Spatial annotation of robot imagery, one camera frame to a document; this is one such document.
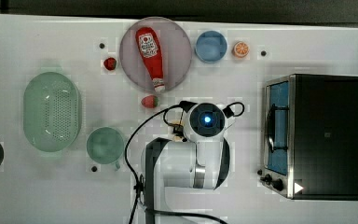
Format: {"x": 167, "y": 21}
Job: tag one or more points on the plush red ketchup bottle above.
{"x": 151, "y": 54}

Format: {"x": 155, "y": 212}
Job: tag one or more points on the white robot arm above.
{"x": 201, "y": 161}

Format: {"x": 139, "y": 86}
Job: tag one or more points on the green mug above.
{"x": 105, "y": 145}

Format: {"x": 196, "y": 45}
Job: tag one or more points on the large plush strawberry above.
{"x": 150, "y": 101}

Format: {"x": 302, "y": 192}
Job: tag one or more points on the grey round plate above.
{"x": 176, "y": 53}

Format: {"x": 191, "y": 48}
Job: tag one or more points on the blue bowl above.
{"x": 211, "y": 47}

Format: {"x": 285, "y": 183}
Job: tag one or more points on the small red plush strawberry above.
{"x": 110, "y": 64}

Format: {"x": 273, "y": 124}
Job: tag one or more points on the plush orange slice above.
{"x": 240, "y": 49}

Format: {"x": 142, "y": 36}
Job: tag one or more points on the green oval colander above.
{"x": 51, "y": 112}

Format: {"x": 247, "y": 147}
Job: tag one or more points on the silver black toaster oven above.
{"x": 310, "y": 142}

